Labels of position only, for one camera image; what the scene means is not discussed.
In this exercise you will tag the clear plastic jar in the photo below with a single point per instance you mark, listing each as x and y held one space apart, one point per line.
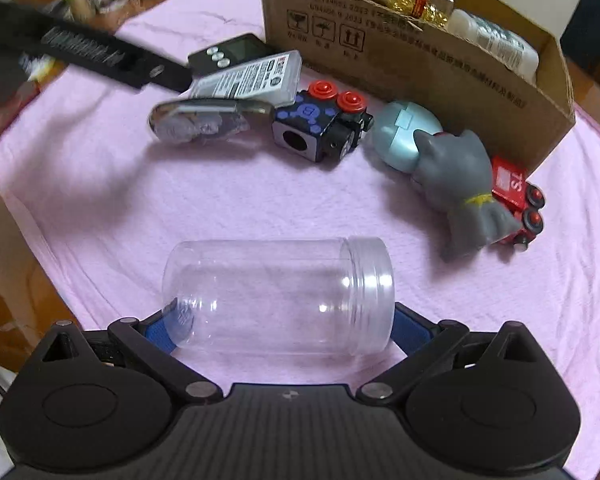
270 290

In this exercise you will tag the green-capped container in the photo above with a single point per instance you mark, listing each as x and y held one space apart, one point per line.
77 2

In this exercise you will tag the white labelled bottle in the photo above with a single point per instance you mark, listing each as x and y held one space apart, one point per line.
495 40

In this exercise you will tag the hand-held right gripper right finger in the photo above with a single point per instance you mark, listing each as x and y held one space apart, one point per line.
407 331

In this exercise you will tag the pink cloth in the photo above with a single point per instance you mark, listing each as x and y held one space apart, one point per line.
105 200

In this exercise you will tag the red toy train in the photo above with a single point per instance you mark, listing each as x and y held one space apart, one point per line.
507 185

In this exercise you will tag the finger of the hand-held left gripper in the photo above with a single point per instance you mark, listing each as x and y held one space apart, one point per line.
155 72

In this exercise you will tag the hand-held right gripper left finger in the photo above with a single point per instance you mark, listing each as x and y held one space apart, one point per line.
157 335

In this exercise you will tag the labelled plastic packet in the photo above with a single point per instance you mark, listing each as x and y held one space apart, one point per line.
250 80

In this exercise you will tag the light blue egg-shaped case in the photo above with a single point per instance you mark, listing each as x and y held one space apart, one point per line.
395 135

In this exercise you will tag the black blue toy train block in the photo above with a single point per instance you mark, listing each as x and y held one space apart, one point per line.
310 120

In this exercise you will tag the grey cat figurine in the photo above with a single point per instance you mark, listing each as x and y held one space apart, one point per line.
460 180

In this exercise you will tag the black digital timer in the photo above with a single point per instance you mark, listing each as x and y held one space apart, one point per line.
240 47

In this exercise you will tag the brown cardboard box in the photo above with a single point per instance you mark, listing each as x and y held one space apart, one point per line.
405 70

